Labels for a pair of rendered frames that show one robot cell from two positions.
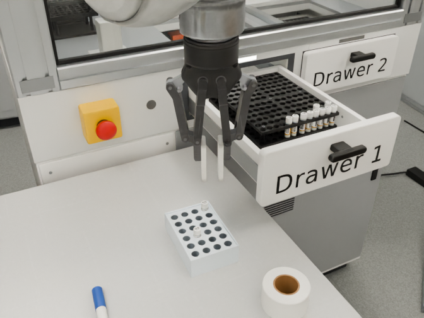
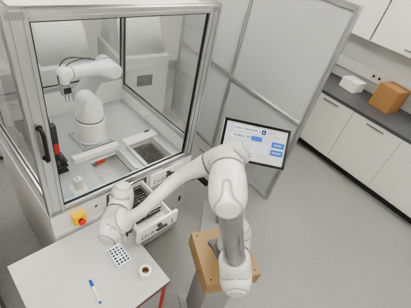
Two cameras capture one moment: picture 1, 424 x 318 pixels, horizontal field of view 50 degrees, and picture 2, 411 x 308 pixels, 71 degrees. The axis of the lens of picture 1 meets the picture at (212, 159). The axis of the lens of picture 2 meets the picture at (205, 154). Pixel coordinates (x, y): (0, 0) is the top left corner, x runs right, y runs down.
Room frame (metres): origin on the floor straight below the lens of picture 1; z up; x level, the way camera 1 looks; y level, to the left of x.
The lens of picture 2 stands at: (-0.32, 0.09, 2.33)
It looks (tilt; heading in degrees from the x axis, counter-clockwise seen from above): 39 degrees down; 334
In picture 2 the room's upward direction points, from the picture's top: 14 degrees clockwise
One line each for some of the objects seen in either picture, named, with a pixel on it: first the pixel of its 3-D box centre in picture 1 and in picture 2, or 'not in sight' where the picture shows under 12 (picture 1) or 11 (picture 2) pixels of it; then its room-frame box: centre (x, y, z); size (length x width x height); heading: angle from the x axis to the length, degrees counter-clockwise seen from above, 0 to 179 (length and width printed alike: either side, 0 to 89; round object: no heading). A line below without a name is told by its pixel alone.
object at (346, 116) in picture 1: (267, 112); (137, 204); (0.86, -0.12, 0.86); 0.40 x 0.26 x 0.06; 26
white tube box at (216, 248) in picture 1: (200, 236); (118, 256); (0.57, 0.02, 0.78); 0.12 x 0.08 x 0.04; 24
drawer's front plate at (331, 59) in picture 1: (349, 64); (166, 173); (1.10, -0.35, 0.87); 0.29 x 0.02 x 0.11; 116
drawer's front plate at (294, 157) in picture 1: (330, 158); (157, 225); (0.67, -0.21, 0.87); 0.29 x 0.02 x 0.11; 116
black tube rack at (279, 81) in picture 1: (269, 111); (138, 205); (0.85, -0.12, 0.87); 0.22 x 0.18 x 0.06; 26
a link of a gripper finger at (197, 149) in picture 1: (191, 145); not in sight; (0.60, 0.03, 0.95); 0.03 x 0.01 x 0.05; 93
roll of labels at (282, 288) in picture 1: (285, 293); (145, 271); (0.45, -0.11, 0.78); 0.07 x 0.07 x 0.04
